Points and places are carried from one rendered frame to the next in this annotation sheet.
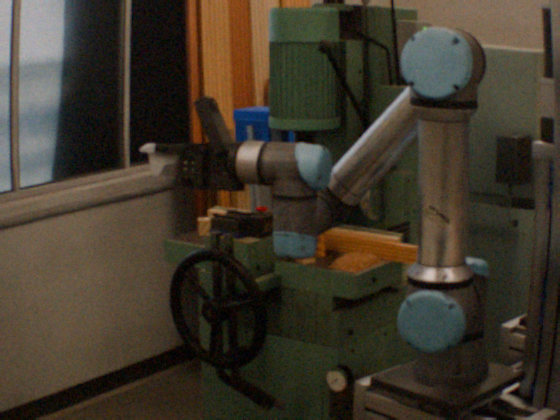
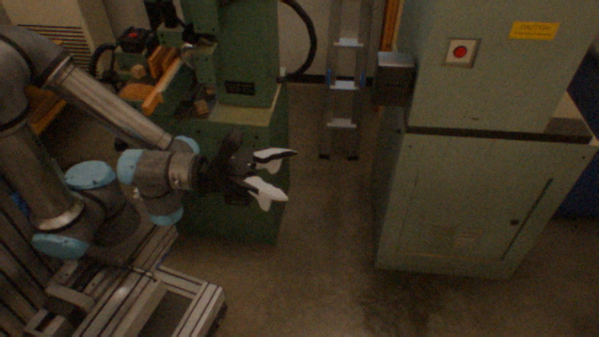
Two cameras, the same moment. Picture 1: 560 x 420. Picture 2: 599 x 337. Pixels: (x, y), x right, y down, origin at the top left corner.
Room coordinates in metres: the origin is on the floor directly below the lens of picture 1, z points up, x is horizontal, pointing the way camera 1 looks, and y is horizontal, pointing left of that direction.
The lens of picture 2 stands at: (2.07, -1.64, 1.81)
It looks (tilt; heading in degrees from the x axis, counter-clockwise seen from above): 45 degrees down; 61
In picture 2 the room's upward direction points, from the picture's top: straight up
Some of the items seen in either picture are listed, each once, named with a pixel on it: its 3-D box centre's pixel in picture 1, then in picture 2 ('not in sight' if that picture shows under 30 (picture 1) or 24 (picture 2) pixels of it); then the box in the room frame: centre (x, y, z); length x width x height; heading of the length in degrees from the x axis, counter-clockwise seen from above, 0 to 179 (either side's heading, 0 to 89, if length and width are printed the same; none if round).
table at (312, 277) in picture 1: (266, 263); (160, 65); (2.32, 0.03, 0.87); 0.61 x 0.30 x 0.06; 52
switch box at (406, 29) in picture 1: (415, 49); not in sight; (2.55, -0.37, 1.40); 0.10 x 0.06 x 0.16; 142
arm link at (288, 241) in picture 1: (299, 222); not in sight; (1.64, -0.03, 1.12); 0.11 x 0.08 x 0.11; 156
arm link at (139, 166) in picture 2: not in sight; (150, 169); (2.10, -0.96, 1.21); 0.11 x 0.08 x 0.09; 144
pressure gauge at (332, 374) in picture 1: (340, 381); (123, 146); (2.06, -0.14, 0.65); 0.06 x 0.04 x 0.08; 52
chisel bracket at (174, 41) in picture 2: not in sight; (178, 37); (2.40, -0.08, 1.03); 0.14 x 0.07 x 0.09; 142
